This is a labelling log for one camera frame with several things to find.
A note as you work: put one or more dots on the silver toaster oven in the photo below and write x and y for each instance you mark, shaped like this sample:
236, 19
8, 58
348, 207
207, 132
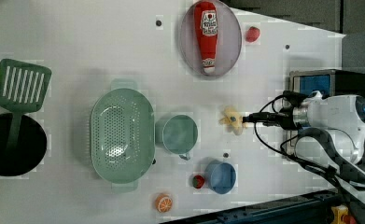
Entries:
320, 82

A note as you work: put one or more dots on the toy orange slice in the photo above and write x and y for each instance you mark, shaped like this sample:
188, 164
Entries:
163, 203

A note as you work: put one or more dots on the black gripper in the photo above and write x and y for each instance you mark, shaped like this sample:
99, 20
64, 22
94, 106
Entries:
283, 119

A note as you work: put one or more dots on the green slotted spatula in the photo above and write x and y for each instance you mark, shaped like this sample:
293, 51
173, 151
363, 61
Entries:
23, 88

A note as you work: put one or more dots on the blue cup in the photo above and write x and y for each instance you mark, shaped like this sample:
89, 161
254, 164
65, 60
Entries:
220, 176

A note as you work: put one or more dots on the green mug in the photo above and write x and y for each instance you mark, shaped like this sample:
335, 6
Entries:
177, 134

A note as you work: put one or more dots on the yellow red emergency button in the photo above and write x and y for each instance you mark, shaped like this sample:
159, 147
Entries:
341, 215

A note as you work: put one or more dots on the yellow plush banana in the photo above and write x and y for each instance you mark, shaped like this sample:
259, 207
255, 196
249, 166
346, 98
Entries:
233, 120

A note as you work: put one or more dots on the red toy fruit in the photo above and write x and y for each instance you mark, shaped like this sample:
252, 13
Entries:
252, 34

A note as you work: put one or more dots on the black round pan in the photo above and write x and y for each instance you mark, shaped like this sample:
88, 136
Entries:
30, 150

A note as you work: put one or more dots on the toy strawberry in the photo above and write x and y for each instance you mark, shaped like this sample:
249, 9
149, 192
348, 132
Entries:
198, 181

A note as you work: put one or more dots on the green colander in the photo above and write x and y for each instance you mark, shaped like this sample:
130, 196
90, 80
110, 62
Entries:
122, 135

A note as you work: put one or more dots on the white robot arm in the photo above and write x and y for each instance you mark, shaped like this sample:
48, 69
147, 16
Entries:
329, 139

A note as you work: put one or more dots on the grey round plate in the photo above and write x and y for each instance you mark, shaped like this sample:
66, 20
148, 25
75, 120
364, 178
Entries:
228, 46

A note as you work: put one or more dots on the red ketchup bottle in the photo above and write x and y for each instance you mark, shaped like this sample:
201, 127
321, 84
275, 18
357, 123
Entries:
206, 30

